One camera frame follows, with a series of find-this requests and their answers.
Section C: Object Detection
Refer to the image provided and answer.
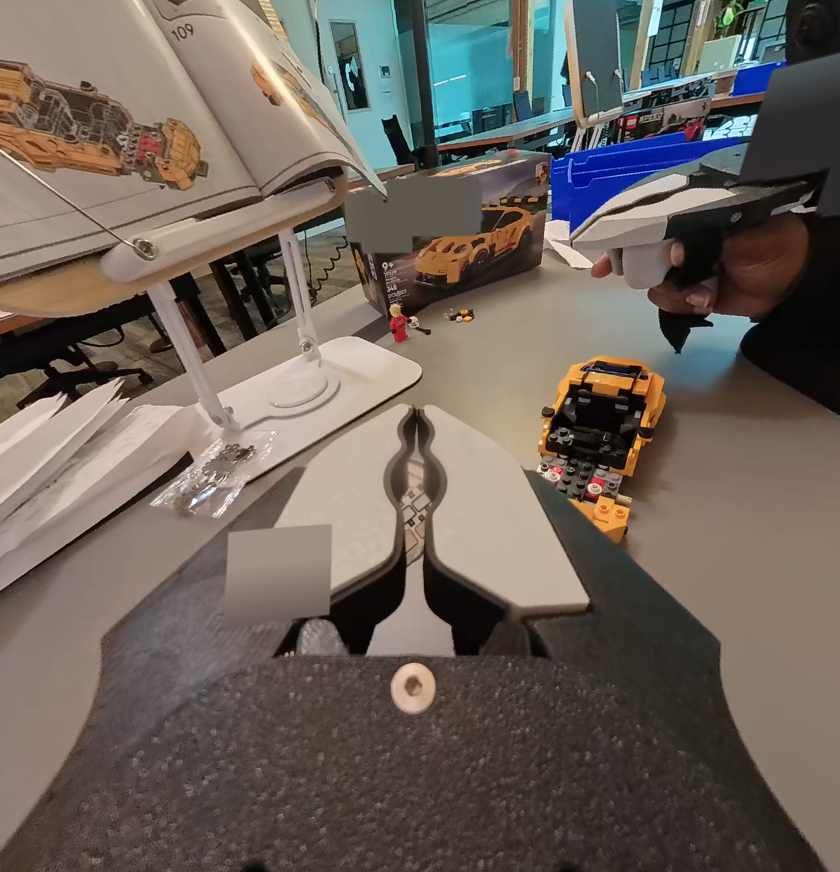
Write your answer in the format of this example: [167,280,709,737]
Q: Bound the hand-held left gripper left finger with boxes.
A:
[275,405,421,658]

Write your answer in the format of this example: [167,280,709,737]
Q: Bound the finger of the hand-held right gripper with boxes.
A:
[597,161,742,213]
[568,185,699,246]

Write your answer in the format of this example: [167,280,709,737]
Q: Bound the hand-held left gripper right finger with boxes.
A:
[418,405,592,656]

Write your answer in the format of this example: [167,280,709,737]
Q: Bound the blue plastic bin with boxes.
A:
[566,133,755,229]
[548,131,690,224]

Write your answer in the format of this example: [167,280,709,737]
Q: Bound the yellow lego car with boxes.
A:
[537,354,667,545]

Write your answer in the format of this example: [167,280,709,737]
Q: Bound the stacked lego set boxes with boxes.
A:
[617,71,717,143]

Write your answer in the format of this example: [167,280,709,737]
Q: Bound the black lego set box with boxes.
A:
[343,150,553,319]

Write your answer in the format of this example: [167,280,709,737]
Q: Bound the person's right hand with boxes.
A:
[590,213,814,321]

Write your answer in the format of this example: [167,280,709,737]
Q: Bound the white sticker sheet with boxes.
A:
[394,455,440,568]

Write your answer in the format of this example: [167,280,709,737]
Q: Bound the white book stand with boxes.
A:
[0,143,424,488]

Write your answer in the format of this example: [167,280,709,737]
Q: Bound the background book stand board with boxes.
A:
[563,0,628,130]

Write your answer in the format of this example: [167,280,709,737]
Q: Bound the clear plastic parts bag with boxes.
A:
[149,429,279,520]

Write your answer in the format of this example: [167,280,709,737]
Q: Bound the small blue bin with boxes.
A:
[732,60,790,98]

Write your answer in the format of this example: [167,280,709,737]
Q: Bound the long background desk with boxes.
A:
[435,105,577,154]

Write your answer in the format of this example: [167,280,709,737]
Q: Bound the black office chair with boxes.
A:
[381,114,415,170]
[0,317,155,410]

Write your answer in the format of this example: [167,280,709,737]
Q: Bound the black building column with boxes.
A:
[409,0,440,171]

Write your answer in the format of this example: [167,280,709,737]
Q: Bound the dark glass door panel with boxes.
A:
[329,19,371,113]

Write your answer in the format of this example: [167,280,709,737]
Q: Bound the black coiled cable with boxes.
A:
[309,233,349,304]

